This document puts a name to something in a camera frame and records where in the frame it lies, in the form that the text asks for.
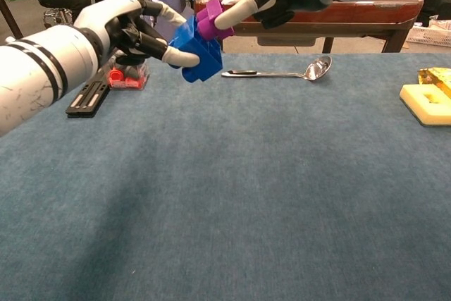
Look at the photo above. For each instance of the white plastic basket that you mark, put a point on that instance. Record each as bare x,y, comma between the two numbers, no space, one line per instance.
430,36

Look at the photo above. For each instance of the pale yellow foam block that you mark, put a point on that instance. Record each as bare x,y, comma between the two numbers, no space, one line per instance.
415,100

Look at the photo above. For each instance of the clear plastic box red parts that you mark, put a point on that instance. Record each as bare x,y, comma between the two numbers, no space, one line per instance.
125,80

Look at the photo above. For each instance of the brown mahjong table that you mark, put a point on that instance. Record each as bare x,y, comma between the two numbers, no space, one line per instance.
352,15

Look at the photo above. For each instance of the black bag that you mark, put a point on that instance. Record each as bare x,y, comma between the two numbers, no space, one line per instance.
437,6

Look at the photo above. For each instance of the dark wooden table leg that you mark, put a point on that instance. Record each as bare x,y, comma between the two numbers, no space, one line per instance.
8,15

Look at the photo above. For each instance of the blue felt table cover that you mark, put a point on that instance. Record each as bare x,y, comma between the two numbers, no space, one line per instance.
211,191

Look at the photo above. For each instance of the golden snack packet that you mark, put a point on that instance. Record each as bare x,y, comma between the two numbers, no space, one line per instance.
437,75

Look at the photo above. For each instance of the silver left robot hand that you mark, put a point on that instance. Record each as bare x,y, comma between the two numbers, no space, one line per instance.
105,15

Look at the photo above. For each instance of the blue toy brick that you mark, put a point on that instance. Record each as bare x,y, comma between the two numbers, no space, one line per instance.
206,65

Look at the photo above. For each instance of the purple toy brick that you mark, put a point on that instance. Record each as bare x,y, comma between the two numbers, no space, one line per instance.
208,29

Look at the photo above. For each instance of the chrome swivel stool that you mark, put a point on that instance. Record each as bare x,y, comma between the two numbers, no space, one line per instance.
58,15

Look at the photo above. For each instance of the black flat slotted plate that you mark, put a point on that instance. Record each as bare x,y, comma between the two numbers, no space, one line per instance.
84,102

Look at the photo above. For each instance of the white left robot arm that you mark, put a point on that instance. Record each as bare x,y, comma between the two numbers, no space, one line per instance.
35,72

